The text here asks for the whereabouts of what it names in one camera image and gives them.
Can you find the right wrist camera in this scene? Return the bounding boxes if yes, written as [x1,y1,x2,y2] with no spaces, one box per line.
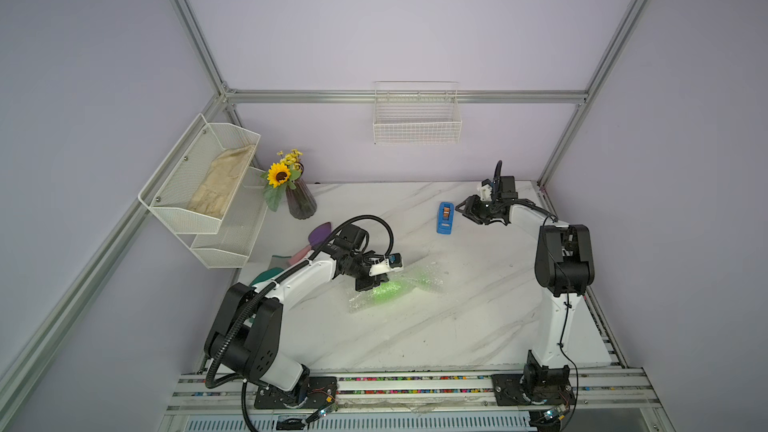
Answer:
[477,179,494,202]

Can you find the green silicone spatula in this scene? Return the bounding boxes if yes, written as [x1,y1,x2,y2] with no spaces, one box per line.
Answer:
[250,267,283,287]

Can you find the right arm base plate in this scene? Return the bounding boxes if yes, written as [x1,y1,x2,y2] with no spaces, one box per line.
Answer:
[491,374,575,406]

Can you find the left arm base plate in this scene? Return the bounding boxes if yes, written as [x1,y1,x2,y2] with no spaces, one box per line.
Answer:
[252,376,338,410]

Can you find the blue tape dispenser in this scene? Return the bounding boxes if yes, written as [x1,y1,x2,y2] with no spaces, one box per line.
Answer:
[436,202,454,235]

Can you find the dark glass flower vase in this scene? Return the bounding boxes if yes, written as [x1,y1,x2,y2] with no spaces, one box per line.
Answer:
[286,178,317,220]

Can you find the left black corrugated cable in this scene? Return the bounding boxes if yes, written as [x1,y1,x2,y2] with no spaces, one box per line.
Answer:
[205,214,395,432]

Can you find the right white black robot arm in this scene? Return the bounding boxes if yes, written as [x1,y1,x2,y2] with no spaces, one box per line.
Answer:
[454,174,595,371]

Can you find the clear bubble wrap sheet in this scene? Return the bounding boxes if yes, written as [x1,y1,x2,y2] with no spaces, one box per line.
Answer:
[348,258,445,313]

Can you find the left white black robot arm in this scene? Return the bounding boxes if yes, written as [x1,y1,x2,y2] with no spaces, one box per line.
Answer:
[204,215,402,401]

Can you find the white wire wall basket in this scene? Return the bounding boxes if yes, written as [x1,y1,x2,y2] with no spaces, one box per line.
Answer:
[373,81,463,145]

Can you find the aluminium rail front frame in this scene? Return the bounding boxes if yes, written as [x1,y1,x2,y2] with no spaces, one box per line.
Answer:
[159,367,674,431]

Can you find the green plastic wine glass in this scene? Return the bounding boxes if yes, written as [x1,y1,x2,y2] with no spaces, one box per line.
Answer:
[368,280,414,306]

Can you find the beige cloth in shelf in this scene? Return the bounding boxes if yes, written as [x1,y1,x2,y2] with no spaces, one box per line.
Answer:
[187,145,256,219]

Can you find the white mesh two-tier shelf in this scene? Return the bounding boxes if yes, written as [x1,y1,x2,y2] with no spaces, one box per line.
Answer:
[138,115,267,269]

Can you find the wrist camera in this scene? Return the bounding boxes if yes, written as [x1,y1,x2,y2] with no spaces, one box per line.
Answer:
[477,179,494,202]
[369,253,403,277]

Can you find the purple pink spatula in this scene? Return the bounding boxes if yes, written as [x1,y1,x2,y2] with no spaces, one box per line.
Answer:
[288,222,332,266]

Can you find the artificial sunflower bouquet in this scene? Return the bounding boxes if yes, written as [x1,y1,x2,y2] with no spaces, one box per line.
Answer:
[261,149,304,212]

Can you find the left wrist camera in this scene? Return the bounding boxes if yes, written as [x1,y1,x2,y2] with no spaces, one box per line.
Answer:
[369,253,403,277]

